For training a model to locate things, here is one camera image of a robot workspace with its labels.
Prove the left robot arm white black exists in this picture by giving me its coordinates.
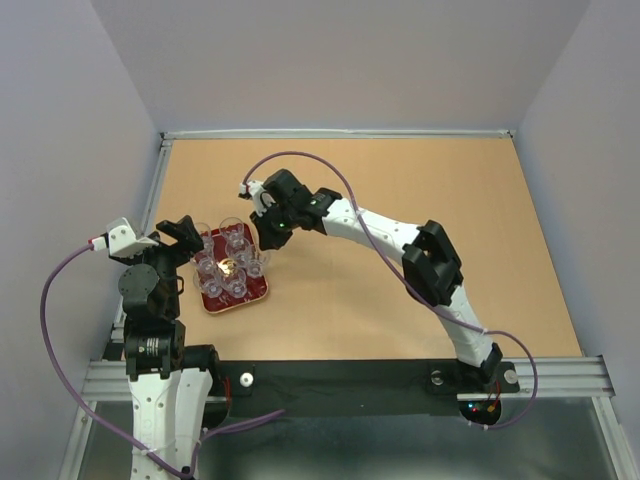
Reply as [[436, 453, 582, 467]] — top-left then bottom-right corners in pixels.
[[109, 216, 223, 479]]

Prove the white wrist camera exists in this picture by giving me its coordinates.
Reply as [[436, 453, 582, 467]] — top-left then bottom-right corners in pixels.
[[238, 180, 275, 216], [89, 217, 159, 259]]

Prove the clear glass lone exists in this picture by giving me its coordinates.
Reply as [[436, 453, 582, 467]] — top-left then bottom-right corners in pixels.
[[225, 239, 252, 267]]

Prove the red tray with gold rim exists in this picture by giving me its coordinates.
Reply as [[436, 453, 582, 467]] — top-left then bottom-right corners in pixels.
[[196, 223, 268, 315]]

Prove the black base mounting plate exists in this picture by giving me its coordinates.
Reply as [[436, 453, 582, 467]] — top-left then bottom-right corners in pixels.
[[205, 359, 520, 418]]

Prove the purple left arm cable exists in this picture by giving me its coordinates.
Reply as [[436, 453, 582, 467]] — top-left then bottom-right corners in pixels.
[[39, 242, 286, 476]]

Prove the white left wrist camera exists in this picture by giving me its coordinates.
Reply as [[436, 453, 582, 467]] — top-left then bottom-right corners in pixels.
[[89, 217, 159, 259]]

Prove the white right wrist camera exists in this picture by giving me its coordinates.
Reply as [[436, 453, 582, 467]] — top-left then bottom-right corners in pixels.
[[238, 180, 275, 216]]

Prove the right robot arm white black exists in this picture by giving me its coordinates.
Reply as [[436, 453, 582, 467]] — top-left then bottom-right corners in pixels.
[[239, 169, 502, 390]]

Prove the clear glass from corner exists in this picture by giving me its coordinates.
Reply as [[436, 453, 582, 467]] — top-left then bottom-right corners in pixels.
[[194, 222, 215, 256]]

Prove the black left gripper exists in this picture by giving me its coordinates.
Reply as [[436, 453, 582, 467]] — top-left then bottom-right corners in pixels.
[[110, 213, 203, 314]]

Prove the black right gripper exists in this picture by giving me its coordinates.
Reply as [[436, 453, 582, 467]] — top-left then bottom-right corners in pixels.
[[249, 201, 297, 251]]

